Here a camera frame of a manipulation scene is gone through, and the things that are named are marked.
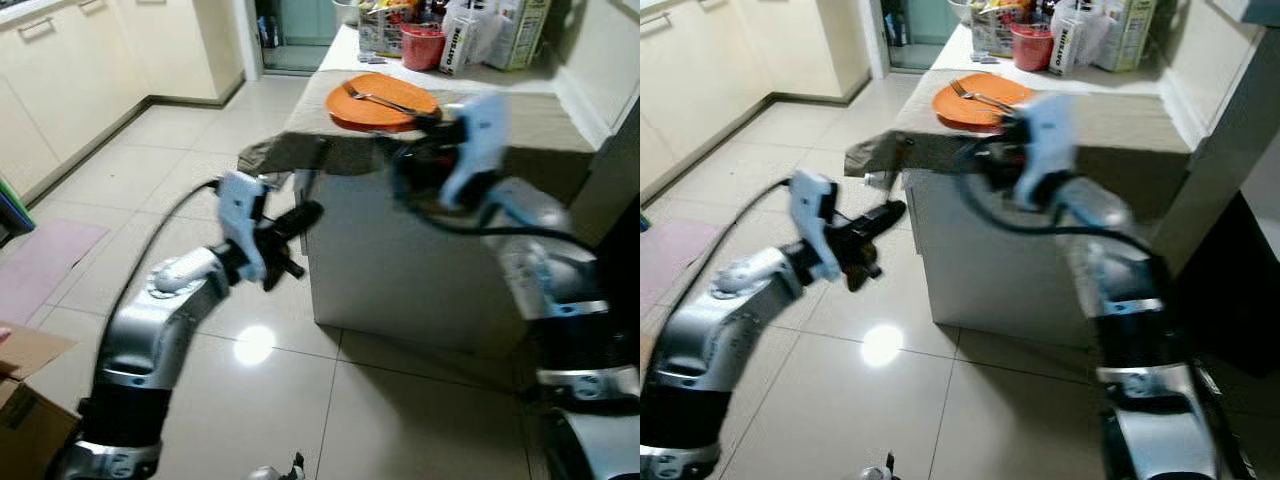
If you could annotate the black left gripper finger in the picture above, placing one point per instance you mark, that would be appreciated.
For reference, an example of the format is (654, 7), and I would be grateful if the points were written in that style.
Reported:
(888, 230)
(882, 214)
(300, 213)
(305, 228)

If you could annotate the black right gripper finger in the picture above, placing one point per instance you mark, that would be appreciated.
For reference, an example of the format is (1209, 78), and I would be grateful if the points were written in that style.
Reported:
(1008, 119)
(440, 120)
(423, 120)
(1024, 115)

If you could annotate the metal fork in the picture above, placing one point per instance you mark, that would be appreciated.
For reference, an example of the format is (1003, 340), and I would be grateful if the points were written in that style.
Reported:
(985, 98)
(385, 101)

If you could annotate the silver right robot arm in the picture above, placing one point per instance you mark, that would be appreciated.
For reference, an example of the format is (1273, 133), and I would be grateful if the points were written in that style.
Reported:
(1140, 300)
(565, 290)

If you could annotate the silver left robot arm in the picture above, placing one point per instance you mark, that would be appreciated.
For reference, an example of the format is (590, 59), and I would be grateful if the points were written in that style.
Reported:
(700, 340)
(150, 330)

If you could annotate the orange plate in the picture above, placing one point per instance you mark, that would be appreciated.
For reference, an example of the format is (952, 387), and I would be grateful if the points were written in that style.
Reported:
(365, 112)
(965, 108)

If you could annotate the red container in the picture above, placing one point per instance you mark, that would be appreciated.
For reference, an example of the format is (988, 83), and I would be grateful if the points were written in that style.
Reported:
(422, 48)
(1031, 48)

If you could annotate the white Oatside carton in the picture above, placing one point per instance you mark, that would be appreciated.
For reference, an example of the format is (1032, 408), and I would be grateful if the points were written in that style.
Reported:
(455, 45)
(1063, 45)

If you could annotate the white kitchen island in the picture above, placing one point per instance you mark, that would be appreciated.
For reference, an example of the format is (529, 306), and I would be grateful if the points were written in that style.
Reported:
(990, 270)
(380, 260)

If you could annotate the clear container with snacks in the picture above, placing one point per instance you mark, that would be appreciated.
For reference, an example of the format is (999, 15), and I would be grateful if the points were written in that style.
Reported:
(380, 30)
(990, 30)

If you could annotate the brown tablecloth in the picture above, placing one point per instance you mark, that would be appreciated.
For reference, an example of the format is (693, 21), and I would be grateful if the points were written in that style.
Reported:
(1135, 125)
(545, 125)

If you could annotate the metal bowl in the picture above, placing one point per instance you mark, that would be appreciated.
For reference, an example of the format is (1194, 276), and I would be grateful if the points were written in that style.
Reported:
(960, 10)
(346, 10)

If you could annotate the green cereal box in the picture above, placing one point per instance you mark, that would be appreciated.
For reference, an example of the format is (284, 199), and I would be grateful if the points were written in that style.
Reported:
(1128, 30)
(520, 30)

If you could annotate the pink floor mat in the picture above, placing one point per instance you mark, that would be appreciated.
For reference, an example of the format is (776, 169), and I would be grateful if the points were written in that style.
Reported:
(40, 265)
(665, 260)

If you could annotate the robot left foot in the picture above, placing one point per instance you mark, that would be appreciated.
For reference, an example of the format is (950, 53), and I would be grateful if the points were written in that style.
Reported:
(275, 470)
(880, 469)

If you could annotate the cream kitchen cabinets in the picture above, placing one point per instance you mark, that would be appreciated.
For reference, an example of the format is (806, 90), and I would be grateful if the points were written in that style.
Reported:
(100, 50)
(720, 60)

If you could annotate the black appliance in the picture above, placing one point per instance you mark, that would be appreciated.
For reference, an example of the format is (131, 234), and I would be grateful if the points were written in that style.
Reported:
(1230, 290)

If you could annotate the dark blue green bin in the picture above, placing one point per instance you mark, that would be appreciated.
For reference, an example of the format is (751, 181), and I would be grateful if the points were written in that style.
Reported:
(8, 212)

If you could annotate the brown cardboard box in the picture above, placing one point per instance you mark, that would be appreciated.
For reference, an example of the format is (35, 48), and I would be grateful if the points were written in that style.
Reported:
(20, 400)

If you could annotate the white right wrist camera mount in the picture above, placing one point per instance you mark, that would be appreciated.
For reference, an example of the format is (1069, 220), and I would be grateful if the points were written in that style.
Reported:
(482, 140)
(1045, 140)

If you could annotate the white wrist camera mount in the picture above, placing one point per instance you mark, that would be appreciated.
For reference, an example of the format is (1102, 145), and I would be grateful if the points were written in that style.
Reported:
(482, 140)
(240, 220)
(815, 220)
(1045, 140)

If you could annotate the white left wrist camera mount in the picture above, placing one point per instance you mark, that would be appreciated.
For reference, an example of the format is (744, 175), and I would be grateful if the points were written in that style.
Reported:
(815, 220)
(240, 220)

